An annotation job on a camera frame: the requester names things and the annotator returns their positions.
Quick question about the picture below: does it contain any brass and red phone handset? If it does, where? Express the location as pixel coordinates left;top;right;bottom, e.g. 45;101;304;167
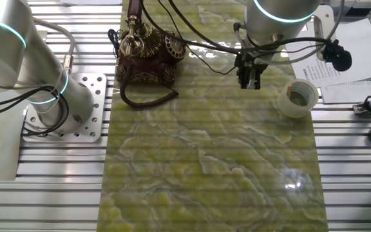
120;0;151;59

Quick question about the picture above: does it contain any green marble pattern mat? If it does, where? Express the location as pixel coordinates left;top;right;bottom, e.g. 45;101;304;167
97;0;330;232

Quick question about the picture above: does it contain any antique red rotary phone base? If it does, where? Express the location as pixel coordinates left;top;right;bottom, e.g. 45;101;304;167
116;27;187;86

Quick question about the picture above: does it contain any thin black phone cable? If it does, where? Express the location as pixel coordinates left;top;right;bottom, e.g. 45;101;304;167
108;28;122;59

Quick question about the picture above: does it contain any paper sheet with table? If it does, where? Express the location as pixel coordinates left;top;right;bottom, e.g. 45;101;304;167
320;79;371;104

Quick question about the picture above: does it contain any grey robot hose with connector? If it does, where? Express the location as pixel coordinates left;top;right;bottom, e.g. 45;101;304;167
32;17;76;75

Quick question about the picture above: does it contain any black gripper cable bundle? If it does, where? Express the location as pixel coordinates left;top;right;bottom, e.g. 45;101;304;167
139;0;333;75

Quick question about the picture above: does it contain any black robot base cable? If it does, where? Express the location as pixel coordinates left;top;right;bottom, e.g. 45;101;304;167
0;85;70;136

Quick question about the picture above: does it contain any wrist camera bracket black knob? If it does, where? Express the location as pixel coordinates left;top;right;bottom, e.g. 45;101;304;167
313;5;353;72

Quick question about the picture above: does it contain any clear packing tape roll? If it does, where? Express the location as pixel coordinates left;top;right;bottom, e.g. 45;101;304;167
276;79;319;119

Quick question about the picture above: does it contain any dark red coiled phone cord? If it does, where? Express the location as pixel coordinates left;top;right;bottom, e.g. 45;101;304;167
120;64;180;109

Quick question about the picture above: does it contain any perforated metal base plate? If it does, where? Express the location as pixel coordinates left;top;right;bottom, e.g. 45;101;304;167
22;72;108;143

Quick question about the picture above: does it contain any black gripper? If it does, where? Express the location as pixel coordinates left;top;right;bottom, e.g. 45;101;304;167
235;51;272;90

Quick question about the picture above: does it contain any printed instruction paper sheet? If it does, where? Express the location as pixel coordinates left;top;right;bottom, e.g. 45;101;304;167
285;18;371;88

